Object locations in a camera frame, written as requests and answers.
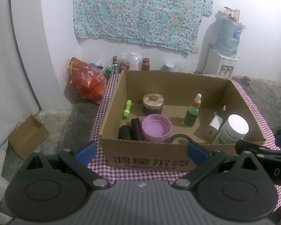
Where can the black cylinder tube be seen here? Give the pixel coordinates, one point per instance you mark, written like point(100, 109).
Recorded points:
point(136, 129)

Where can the black flashlight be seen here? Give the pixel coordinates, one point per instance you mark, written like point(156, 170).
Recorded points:
point(125, 133)

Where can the white cylindrical jar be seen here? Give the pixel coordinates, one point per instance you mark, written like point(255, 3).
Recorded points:
point(235, 128)

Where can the floral blue wall cloth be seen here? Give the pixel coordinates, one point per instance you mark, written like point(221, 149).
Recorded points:
point(171, 24)

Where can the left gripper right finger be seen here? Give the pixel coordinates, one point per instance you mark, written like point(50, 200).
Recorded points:
point(217, 167)

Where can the black tape roll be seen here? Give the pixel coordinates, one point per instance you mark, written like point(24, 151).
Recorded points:
point(181, 139)

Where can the white water dispenser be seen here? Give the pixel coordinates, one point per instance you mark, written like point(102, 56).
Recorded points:
point(221, 65)

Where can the gold lid dark jar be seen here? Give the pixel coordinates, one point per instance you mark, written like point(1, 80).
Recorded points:
point(152, 103)

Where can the green dropper bottle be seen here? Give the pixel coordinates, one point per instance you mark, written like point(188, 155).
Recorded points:
point(192, 112)

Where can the red plastic bag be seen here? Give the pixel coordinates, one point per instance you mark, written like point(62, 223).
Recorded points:
point(87, 80)

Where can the white lid pot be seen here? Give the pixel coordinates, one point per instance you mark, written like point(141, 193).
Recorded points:
point(169, 67)

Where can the brown cardboard box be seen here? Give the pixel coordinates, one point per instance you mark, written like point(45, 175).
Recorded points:
point(219, 97)

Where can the small cardboard box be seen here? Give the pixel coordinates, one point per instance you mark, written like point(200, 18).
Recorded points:
point(28, 137)

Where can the red lid jar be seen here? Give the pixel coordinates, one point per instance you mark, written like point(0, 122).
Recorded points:
point(145, 64)

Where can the clear plastic bag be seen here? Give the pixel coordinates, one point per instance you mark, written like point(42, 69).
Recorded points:
point(130, 61)

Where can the green glue stick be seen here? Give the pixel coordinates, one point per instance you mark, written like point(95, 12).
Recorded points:
point(126, 110)

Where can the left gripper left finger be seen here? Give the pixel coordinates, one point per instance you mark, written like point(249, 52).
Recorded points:
point(64, 170)

